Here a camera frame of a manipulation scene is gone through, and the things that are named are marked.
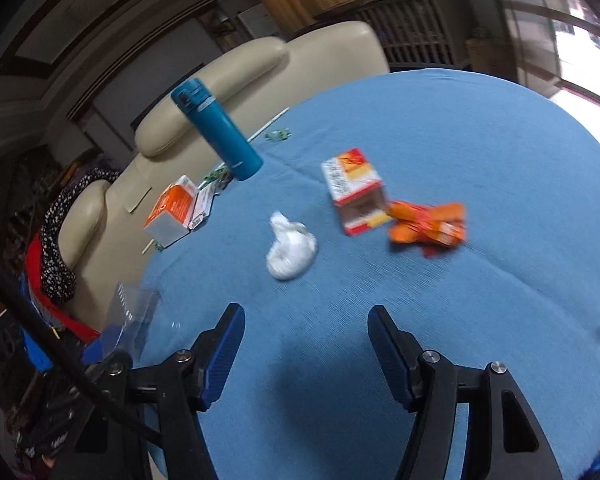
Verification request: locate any red cloth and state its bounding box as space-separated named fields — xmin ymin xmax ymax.
xmin=24 ymin=235 xmax=103 ymax=343

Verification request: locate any dark framed glass door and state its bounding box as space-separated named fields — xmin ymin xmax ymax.
xmin=482 ymin=0 xmax=568 ymax=98

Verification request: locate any black white dotted cloth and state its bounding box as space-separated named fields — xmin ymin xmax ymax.
xmin=40 ymin=167 xmax=123 ymax=306

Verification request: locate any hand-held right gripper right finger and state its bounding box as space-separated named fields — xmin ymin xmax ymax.
xmin=368 ymin=305 xmax=563 ymax=480

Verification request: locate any orange white box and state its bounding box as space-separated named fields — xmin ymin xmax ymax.
xmin=144 ymin=175 xmax=201 ymax=250

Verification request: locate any beige paper slip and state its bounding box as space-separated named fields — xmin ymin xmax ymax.
xmin=126 ymin=187 xmax=153 ymax=212

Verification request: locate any white tissue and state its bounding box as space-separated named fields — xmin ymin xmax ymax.
xmin=266 ymin=211 xmax=318 ymax=281

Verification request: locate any orange wrapper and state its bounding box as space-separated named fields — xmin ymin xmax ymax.
xmin=387 ymin=201 xmax=467 ymax=258

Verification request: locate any green wrapper strip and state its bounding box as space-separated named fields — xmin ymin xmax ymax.
xmin=202 ymin=167 xmax=231 ymax=187

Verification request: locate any teal thermos bottle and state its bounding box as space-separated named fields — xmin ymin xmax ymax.
xmin=171 ymin=79 xmax=264 ymax=182

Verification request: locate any small white box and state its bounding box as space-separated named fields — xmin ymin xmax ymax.
xmin=187 ymin=185 xmax=217 ymax=232

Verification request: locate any cream leather sofa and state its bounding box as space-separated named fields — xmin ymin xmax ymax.
xmin=55 ymin=21 xmax=391 ymax=331

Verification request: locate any white refrigerator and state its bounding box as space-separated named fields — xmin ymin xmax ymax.
xmin=237 ymin=2 xmax=281 ymax=43

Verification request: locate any blue tablecloth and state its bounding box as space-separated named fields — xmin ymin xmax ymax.
xmin=130 ymin=67 xmax=600 ymax=480

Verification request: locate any orange white small carton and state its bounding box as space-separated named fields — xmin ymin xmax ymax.
xmin=321 ymin=148 xmax=393 ymax=237

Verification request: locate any thin white stick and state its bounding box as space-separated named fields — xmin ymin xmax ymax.
xmin=141 ymin=107 xmax=290 ymax=257

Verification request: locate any wooden crib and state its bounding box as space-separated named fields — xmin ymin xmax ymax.
xmin=352 ymin=0 xmax=468 ymax=68

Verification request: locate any black cable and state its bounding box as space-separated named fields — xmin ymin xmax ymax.
xmin=0 ymin=247 xmax=163 ymax=446

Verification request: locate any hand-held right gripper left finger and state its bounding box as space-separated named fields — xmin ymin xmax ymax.
xmin=55 ymin=303 xmax=246 ymax=480

